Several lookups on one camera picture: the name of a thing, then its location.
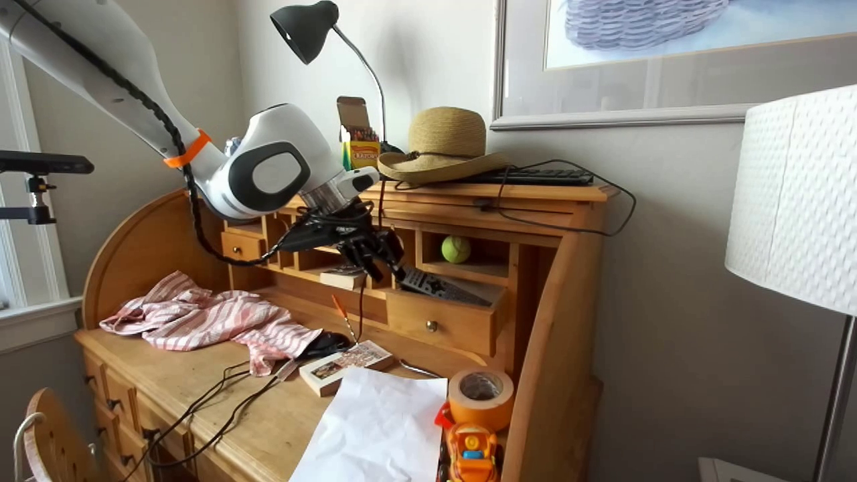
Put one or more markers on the red striped white cloth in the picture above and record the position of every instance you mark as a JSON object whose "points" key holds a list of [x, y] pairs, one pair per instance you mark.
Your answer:
{"points": [[177, 313]]}

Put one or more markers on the wooden drawer box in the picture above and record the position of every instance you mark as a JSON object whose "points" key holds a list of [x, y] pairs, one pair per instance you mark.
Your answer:
{"points": [[478, 328]]}

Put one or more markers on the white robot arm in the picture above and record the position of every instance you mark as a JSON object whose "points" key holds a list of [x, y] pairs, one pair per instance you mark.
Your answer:
{"points": [[96, 48]]}

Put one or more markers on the framed picture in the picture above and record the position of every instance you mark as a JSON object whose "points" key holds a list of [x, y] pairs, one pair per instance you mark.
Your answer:
{"points": [[661, 63]]}

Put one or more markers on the wooden chair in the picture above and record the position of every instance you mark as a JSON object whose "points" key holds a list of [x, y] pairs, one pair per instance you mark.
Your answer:
{"points": [[50, 448]]}

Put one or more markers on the white paper sheet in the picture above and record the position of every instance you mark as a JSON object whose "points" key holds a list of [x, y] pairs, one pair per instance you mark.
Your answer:
{"points": [[376, 428]]}

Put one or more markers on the yellow green cardboard box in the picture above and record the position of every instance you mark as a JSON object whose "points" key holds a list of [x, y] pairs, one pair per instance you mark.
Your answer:
{"points": [[356, 138]]}

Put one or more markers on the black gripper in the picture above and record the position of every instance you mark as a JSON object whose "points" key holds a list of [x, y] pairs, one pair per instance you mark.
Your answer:
{"points": [[352, 234]]}

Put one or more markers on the dark cover book on shelf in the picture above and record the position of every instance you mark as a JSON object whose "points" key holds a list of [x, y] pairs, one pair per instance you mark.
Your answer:
{"points": [[344, 278]]}

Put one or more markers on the black keyboard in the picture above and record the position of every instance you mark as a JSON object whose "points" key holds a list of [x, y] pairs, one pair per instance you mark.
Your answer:
{"points": [[574, 178]]}

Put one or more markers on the orange tape roll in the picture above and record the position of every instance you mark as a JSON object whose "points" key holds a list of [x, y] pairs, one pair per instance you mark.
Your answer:
{"points": [[482, 396]]}

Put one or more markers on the green tennis ball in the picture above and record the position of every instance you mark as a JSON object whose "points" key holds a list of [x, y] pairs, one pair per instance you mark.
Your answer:
{"points": [[455, 249]]}

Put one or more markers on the wooden roll-top desk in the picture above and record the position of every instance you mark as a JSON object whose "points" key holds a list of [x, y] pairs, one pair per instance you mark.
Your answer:
{"points": [[528, 249]]}

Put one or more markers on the straw hat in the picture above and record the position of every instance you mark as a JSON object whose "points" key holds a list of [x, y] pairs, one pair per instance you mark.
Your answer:
{"points": [[442, 146]]}

